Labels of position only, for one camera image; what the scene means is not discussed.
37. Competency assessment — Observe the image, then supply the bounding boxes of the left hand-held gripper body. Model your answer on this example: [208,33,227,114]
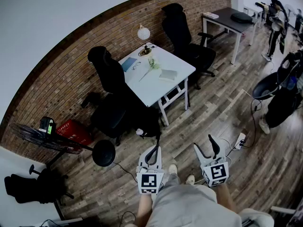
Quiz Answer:
[136,163,165,195]

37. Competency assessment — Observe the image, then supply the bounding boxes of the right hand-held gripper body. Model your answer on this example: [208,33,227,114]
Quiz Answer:
[200,156,230,188]

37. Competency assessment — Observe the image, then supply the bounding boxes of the person's left forearm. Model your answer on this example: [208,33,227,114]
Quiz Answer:
[135,192,155,227]

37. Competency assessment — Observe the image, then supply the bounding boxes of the person's right forearm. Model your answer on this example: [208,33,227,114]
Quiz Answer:
[216,183,239,214]

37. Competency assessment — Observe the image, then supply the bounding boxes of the white power strip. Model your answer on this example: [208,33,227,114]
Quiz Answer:
[234,132,247,150]

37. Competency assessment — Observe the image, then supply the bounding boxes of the person's grey trousers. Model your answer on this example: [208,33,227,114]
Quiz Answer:
[163,173,181,189]

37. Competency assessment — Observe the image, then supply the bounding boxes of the person's white shirt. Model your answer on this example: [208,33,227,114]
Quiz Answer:
[146,183,276,227]

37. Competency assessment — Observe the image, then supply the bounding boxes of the white folding table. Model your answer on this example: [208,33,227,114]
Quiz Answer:
[118,42,196,127]

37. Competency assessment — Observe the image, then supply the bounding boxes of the red plastic crate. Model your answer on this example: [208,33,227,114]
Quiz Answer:
[56,119,93,147]

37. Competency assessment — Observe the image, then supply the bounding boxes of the black swivel chair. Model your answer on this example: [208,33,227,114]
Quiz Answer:
[252,72,281,101]

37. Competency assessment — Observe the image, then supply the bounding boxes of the black office chair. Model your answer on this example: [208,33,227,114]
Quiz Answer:
[161,3,216,90]
[80,45,162,147]

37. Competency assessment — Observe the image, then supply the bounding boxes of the white artificial flower bouquet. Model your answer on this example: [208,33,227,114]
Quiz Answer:
[138,57,162,82]

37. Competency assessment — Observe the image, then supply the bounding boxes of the blue notebook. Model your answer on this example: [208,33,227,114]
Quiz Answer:
[121,57,138,72]

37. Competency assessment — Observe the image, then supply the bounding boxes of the black device with label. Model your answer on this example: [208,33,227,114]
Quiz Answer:
[39,116,57,137]

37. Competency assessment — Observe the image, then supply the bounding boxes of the gold lamp with globe shade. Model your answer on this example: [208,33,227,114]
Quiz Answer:
[131,23,157,58]

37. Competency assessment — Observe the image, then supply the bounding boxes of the dark desk with white legs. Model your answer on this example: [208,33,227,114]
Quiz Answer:
[202,7,260,65]

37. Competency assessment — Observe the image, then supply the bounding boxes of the black round bag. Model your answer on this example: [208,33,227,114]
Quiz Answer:
[231,12,253,25]

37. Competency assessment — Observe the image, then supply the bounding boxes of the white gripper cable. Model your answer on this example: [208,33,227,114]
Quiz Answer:
[220,138,237,156]

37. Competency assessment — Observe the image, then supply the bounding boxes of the black fan cable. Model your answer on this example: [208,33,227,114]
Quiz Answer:
[113,161,139,183]

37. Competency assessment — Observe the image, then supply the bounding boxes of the black pedestal fan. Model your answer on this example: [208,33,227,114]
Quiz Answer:
[9,122,116,167]

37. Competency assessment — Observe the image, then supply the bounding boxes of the black floor cable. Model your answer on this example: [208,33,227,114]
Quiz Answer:
[241,97,264,148]

